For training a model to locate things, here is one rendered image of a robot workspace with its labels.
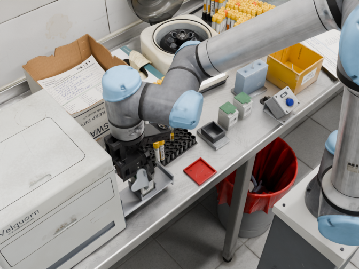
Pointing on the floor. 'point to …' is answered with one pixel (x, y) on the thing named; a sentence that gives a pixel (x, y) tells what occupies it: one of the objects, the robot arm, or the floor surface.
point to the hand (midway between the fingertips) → (141, 177)
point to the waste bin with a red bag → (287, 179)
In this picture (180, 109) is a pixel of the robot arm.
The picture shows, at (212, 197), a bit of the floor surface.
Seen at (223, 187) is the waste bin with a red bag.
